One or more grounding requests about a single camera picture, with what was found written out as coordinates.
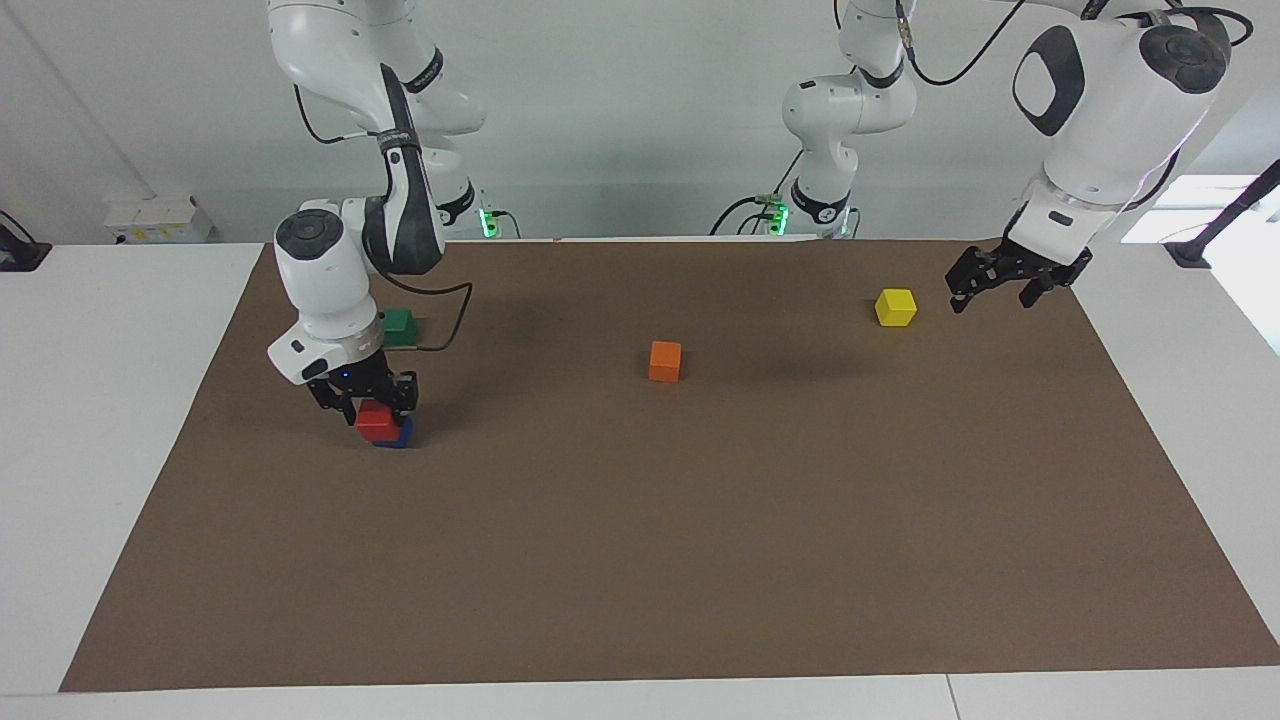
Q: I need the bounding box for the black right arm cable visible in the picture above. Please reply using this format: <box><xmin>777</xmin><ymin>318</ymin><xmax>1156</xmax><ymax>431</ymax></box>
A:
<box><xmin>385</xmin><ymin>272</ymin><xmax>474</xmax><ymax>354</ymax></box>

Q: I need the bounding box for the black stand with slanted pole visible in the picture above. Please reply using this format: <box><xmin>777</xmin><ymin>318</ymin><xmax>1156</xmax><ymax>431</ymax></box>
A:
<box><xmin>1164</xmin><ymin>158</ymin><xmax>1280</xmax><ymax>270</ymax></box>

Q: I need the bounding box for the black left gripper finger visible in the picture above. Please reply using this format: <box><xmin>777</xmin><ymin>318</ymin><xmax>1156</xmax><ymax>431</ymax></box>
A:
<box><xmin>1017</xmin><ymin>267</ymin><xmax>1077</xmax><ymax>310</ymax></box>
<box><xmin>944</xmin><ymin>247</ymin><xmax>1012</xmax><ymax>315</ymax></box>

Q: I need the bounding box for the black clamp left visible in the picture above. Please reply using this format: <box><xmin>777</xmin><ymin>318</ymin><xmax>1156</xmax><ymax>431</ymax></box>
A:
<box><xmin>0</xmin><ymin>209</ymin><xmax>53</xmax><ymax>273</ymax></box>

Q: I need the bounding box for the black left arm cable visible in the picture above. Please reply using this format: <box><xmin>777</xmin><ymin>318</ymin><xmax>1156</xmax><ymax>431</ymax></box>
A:
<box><xmin>896</xmin><ymin>0</ymin><xmax>1033</xmax><ymax>89</ymax></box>

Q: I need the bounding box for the red wooden block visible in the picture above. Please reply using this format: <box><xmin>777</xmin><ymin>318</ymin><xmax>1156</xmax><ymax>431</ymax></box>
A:
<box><xmin>356</xmin><ymin>399</ymin><xmax>402</xmax><ymax>443</ymax></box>

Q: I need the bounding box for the white cardboard box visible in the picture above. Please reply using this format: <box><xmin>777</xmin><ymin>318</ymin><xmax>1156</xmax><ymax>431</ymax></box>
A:
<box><xmin>104</xmin><ymin>194</ymin><xmax>214</xmax><ymax>245</ymax></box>

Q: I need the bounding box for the brown table mat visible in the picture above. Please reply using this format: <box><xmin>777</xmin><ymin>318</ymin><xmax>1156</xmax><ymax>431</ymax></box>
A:
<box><xmin>58</xmin><ymin>238</ymin><xmax>1280</xmax><ymax>693</ymax></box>

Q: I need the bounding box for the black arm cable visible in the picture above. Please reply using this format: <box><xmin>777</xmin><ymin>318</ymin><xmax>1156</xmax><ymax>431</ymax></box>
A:
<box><xmin>385</xmin><ymin>272</ymin><xmax>474</xmax><ymax>354</ymax></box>
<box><xmin>896</xmin><ymin>0</ymin><xmax>1033</xmax><ymax>89</ymax></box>

